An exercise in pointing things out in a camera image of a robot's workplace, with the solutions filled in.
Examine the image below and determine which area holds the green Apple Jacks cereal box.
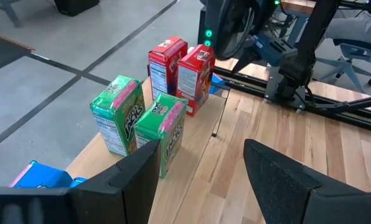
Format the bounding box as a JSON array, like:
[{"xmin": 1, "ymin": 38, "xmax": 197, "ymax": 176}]
[
  {"xmin": 89, "ymin": 75, "xmax": 146, "ymax": 157},
  {"xmin": 133, "ymin": 92, "xmax": 188, "ymax": 179}
]

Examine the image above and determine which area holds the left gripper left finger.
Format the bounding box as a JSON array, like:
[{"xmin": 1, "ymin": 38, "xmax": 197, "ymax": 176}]
[{"xmin": 67, "ymin": 138, "xmax": 161, "ymax": 224}]

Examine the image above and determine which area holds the person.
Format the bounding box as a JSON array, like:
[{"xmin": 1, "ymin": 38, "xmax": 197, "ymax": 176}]
[{"xmin": 324, "ymin": 0, "xmax": 371, "ymax": 44}]

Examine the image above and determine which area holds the black aluminium table frame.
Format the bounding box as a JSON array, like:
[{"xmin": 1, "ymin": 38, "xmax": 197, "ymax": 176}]
[{"xmin": 215, "ymin": 63, "xmax": 371, "ymax": 134}]

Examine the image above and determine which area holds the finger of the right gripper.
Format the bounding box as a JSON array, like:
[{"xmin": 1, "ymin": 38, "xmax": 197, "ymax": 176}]
[{"xmin": 232, "ymin": 48, "xmax": 261, "ymax": 73}]

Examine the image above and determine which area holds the blue Rice Krispies cereal box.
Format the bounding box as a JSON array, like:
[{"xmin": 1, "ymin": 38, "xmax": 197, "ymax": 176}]
[
  {"xmin": 209, "ymin": 73, "xmax": 227, "ymax": 96},
  {"xmin": 8, "ymin": 159, "xmax": 73, "ymax": 189},
  {"xmin": 69, "ymin": 176, "xmax": 88, "ymax": 189}
]

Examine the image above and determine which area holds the black hazard-striped floor mat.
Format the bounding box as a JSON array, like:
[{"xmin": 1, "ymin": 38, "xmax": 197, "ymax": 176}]
[{"xmin": 0, "ymin": 30, "xmax": 35, "ymax": 75}]

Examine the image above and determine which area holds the black box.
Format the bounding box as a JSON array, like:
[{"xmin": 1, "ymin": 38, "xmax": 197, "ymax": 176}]
[{"xmin": 54, "ymin": 0, "xmax": 101, "ymax": 17}]

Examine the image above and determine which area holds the red Froot Loops cereal box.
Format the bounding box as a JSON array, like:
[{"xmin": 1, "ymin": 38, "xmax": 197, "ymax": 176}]
[
  {"xmin": 176, "ymin": 44, "xmax": 217, "ymax": 118},
  {"xmin": 148, "ymin": 35, "xmax": 189, "ymax": 101}
]

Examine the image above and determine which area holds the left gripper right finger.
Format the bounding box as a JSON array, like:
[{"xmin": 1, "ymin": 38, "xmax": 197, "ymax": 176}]
[{"xmin": 243, "ymin": 138, "xmax": 371, "ymax": 224}]

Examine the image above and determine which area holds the black device with green lights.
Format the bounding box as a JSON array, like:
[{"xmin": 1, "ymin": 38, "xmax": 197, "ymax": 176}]
[{"xmin": 197, "ymin": 6, "xmax": 215, "ymax": 48}]

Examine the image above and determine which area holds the office chair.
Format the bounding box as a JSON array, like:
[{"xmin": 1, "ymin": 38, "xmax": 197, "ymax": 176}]
[{"xmin": 316, "ymin": 39, "xmax": 371, "ymax": 94}]

